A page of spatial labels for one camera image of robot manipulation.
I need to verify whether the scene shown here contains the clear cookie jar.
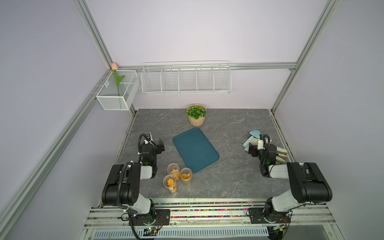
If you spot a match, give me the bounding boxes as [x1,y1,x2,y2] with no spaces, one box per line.
[167,163,180,181]
[180,168,193,186]
[163,175,178,193]

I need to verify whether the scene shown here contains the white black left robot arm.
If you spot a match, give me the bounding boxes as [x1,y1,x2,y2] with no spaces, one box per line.
[101,133,165,225]

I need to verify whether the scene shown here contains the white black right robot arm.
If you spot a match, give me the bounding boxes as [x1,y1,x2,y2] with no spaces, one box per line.
[243,134,333,224]

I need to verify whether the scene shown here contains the clear cookie jar back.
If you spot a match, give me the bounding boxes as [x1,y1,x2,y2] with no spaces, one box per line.
[167,163,180,181]

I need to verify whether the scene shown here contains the clear cookie jar front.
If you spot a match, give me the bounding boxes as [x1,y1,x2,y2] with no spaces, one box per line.
[163,175,178,193]

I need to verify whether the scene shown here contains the light blue garden trowel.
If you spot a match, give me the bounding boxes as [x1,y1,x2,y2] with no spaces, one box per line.
[243,130,260,148]

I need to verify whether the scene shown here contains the beige gardening glove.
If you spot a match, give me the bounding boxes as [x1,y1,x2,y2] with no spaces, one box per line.
[245,138,288,165]

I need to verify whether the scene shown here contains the teal plastic tray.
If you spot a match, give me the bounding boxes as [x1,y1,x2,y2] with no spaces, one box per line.
[173,128,220,173]

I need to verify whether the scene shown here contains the green plant in pot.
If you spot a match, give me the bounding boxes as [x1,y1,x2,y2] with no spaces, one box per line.
[186,105,207,127]

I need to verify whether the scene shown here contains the pink artificial tulip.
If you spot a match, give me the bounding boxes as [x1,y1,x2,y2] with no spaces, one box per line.
[111,63,125,96]

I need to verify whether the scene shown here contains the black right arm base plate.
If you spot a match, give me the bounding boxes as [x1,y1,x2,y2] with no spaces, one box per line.
[246,208,291,224]

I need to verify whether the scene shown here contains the white mesh wall basket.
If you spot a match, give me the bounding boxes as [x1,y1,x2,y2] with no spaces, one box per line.
[96,70,140,111]

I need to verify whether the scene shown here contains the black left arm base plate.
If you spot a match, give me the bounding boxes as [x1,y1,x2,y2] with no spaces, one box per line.
[132,209,171,226]

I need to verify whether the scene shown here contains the white wire wall shelf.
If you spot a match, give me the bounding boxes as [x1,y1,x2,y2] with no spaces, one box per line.
[141,61,232,94]

